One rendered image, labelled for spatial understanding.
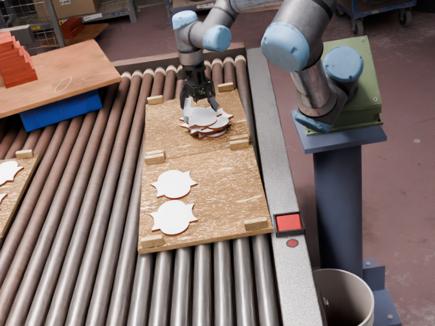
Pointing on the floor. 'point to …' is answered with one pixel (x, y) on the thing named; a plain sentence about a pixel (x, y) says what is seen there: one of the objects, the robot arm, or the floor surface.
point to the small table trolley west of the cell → (362, 9)
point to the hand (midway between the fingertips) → (200, 115)
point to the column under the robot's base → (345, 209)
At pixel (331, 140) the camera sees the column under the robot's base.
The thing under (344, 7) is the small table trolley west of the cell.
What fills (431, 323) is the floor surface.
